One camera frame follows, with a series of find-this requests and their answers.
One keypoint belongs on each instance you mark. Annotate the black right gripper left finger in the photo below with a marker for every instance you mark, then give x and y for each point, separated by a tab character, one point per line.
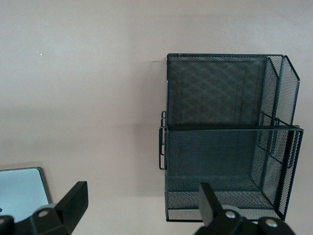
75	200

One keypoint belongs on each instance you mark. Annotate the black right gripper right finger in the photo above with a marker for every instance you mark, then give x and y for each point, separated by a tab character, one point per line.
207	205

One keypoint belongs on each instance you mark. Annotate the silver closed laptop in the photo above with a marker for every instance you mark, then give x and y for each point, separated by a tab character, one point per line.
22	191

